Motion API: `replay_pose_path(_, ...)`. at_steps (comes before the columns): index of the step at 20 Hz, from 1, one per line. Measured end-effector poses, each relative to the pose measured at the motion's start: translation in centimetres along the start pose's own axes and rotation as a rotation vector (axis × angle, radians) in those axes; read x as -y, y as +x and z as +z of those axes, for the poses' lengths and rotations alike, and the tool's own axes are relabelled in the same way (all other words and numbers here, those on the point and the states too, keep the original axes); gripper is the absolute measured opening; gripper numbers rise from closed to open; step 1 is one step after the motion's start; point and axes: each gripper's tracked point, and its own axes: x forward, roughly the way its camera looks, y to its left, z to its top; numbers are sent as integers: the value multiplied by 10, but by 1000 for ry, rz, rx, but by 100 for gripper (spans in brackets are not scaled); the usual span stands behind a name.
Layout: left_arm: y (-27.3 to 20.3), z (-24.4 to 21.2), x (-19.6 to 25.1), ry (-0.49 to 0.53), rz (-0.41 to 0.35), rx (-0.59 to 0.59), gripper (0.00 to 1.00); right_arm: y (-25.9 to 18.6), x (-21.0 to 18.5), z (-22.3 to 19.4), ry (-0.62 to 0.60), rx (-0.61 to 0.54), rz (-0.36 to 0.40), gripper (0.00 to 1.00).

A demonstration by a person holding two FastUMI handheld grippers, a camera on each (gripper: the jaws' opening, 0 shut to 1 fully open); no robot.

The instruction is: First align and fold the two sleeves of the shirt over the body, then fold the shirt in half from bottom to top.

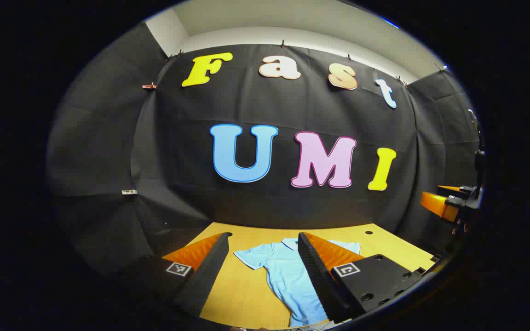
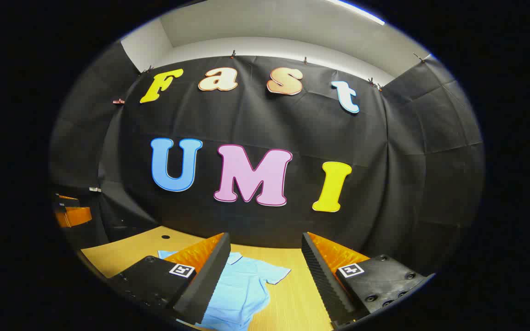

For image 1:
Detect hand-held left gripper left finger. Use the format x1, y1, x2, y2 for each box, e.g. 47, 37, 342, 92
118, 232, 230, 319

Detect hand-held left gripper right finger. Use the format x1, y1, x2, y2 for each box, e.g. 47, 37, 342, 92
297, 232, 426, 323

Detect light blue T-shirt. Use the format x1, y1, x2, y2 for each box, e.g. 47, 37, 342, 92
234, 238, 361, 328

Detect black backdrop cloth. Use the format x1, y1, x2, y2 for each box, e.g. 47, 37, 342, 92
46, 21, 482, 276

